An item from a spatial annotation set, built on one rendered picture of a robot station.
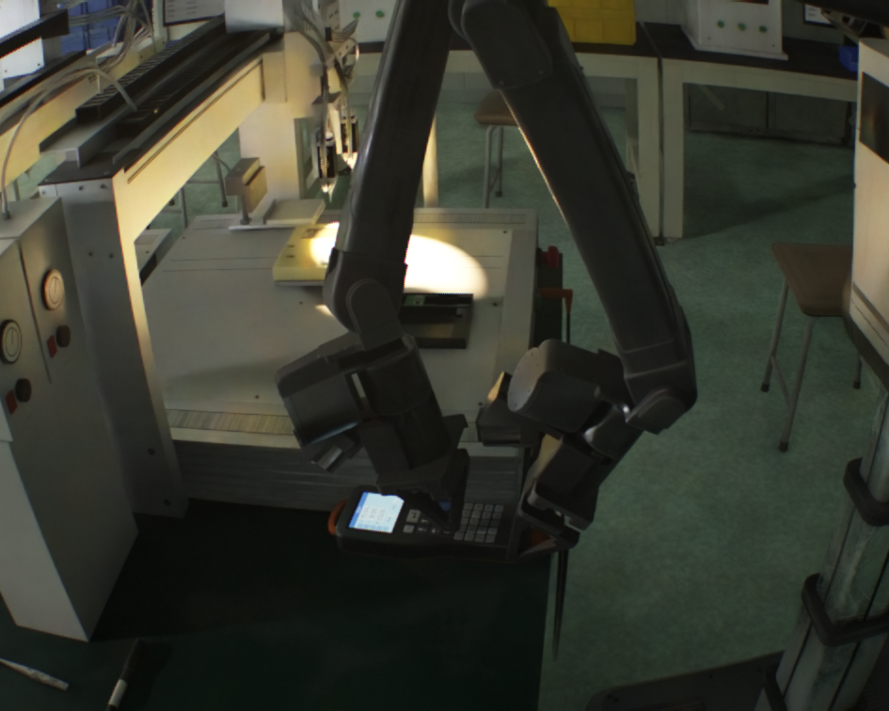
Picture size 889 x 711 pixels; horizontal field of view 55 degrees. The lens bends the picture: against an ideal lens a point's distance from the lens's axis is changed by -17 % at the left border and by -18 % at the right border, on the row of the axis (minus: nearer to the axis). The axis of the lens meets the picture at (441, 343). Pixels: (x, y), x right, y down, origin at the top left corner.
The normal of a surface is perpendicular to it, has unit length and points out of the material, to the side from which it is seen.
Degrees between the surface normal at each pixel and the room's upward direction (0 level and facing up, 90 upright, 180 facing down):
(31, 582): 90
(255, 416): 0
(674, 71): 90
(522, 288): 0
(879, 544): 90
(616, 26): 90
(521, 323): 0
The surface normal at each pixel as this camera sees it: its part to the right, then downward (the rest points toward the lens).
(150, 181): 0.99, 0.02
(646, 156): -0.11, 0.50
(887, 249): -1.00, 0.08
